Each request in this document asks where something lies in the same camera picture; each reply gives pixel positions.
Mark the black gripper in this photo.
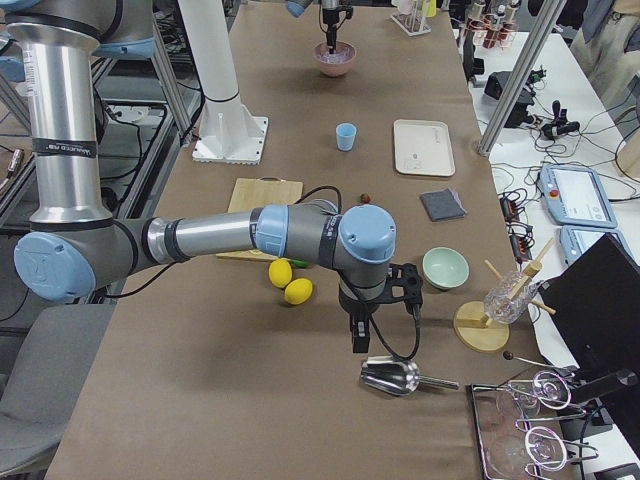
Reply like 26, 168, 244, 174
320, 7, 353, 54
337, 263, 423, 354

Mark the clear ice cubes pile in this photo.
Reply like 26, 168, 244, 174
317, 47, 353, 65

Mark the steel ice scoop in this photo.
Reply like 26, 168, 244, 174
360, 356, 460, 397

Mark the white cup rack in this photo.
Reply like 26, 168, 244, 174
391, 0, 436, 37

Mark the light blue plastic cup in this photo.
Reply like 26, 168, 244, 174
335, 122, 357, 152

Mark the wooden cup tree stand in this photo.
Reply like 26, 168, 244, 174
454, 238, 556, 353

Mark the pink bowl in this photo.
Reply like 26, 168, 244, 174
313, 41, 357, 77

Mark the yellow lemon near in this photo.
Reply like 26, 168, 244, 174
284, 278, 314, 305

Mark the yellow lemon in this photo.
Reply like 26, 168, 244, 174
268, 258, 293, 289
284, 278, 314, 305

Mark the green lime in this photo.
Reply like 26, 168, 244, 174
290, 259, 312, 269

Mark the yellow lemon far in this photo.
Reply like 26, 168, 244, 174
268, 258, 293, 289

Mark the mint green bowl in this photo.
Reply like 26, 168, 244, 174
422, 247, 470, 290

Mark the clear glass on stand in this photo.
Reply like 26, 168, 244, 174
483, 271, 540, 324

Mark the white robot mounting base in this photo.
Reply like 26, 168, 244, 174
179, 1, 269, 165

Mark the grey folded cloth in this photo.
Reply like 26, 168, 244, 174
419, 188, 467, 222

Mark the cream rabbit serving tray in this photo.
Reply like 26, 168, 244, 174
393, 119, 455, 177

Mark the wooden cutting board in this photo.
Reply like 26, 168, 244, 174
215, 177, 305, 264

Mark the black glass rack tray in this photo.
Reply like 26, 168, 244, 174
465, 367, 640, 480

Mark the teach pendant lower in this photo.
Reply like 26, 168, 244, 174
559, 225, 622, 265

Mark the teach pendant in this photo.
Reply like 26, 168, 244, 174
559, 225, 622, 265
538, 165, 618, 229

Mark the black monitor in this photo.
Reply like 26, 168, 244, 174
540, 234, 639, 374

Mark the teach pendant upper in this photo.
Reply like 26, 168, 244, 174
538, 165, 618, 229

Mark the aluminium frame post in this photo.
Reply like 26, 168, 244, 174
477, 0, 566, 157

